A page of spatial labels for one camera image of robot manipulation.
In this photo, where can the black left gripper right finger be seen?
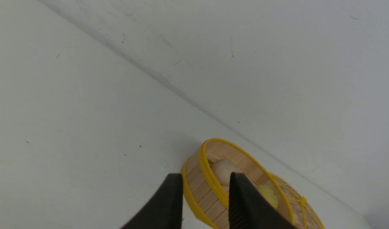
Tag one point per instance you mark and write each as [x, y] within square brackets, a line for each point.
[249, 210]

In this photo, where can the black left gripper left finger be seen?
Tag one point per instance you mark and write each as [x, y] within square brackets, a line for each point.
[164, 208]

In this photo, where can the yellow steamed bun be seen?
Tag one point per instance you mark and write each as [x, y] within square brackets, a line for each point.
[269, 194]

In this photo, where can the white steamed bun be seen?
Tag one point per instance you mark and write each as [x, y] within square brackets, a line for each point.
[222, 170]

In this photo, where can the bamboo steamer basket yellow rim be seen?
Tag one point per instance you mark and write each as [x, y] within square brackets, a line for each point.
[207, 199]

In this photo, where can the woven bamboo steamer lid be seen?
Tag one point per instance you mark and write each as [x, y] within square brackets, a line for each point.
[304, 217]

